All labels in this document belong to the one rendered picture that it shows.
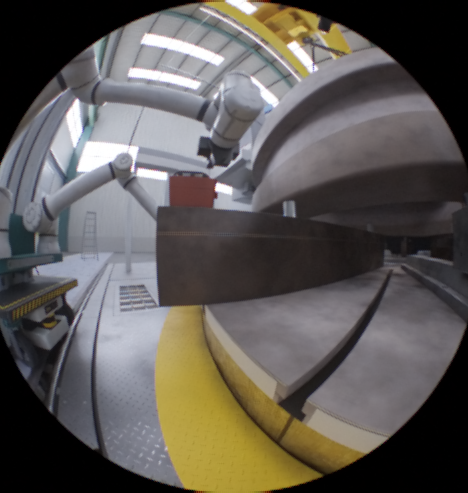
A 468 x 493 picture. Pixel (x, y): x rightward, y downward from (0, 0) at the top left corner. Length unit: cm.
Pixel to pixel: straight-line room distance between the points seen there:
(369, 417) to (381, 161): 77
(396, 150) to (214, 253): 87
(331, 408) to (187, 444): 41
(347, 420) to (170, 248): 64
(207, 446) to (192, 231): 72
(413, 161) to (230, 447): 110
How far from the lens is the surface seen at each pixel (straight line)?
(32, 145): 137
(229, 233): 62
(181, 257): 59
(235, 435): 58
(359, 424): 29
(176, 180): 64
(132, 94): 64
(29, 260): 102
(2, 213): 91
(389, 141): 83
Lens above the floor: 54
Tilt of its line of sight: level
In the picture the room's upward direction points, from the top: straight up
